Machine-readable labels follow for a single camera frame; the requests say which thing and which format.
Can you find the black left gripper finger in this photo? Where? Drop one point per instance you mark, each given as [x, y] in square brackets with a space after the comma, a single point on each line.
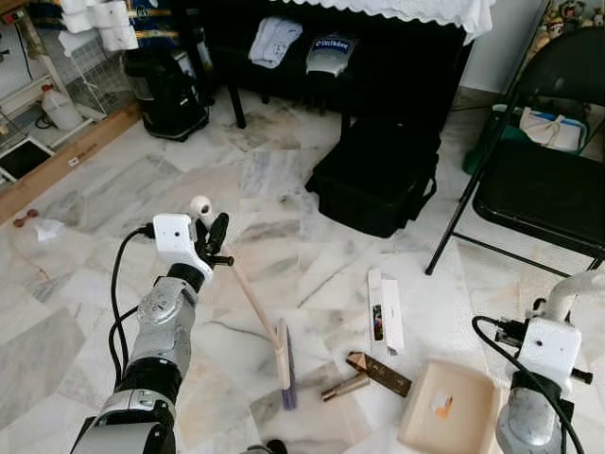
[218, 229]

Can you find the beige broom purple bristles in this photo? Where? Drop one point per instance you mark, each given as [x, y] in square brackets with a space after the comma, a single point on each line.
[255, 305]

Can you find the gold metallic tube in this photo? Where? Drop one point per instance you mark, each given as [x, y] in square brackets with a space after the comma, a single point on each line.
[345, 387]

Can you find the long dark brown box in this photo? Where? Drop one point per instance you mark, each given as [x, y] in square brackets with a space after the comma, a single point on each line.
[383, 375]

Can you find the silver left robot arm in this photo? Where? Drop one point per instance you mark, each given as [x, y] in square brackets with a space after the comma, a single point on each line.
[165, 326]

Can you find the black round appliance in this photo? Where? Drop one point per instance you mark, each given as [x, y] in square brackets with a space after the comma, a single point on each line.
[165, 99]

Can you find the black fabric bag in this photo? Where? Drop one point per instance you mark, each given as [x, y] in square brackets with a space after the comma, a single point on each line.
[373, 180]

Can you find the crumpled white tissue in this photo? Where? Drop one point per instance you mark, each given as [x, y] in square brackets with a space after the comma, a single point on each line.
[49, 230]

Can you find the long wooden plank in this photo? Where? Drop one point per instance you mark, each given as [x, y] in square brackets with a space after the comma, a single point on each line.
[66, 161]

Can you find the long white box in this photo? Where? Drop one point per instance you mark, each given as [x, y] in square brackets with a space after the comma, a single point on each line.
[389, 317]

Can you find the black folding chair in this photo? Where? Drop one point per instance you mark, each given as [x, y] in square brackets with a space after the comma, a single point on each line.
[548, 189]

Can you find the small red scraps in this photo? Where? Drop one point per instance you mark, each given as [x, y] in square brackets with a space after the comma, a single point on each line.
[26, 218]

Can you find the white padded slippers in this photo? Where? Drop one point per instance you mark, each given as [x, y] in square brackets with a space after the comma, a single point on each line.
[274, 43]

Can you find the white plastic jug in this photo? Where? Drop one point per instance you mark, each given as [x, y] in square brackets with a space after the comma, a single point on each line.
[61, 112]

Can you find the grey left robot leg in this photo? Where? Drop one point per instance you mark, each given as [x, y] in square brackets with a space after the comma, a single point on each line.
[274, 447]

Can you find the white framed dark panel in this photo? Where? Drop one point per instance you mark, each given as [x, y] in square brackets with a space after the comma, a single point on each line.
[24, 159]

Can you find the white tissue roll pack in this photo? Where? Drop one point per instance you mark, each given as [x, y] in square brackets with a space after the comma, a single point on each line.
[109, 24]

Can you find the white tied bag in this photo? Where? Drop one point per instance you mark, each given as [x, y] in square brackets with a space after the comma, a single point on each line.
[553, 132]

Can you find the green plastic bin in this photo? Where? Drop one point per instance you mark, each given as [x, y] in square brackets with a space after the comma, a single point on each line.
[480, 151]

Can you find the white lace cloth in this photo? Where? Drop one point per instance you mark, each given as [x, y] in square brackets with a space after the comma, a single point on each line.
[416, 11]

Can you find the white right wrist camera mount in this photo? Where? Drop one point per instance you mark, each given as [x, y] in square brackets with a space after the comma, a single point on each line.
[548, 350]

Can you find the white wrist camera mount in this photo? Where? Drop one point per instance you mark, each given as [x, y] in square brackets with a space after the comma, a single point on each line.
[548, 350]
[175, 236]

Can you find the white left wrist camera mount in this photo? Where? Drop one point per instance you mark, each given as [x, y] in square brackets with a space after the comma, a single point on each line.
[175, 236]

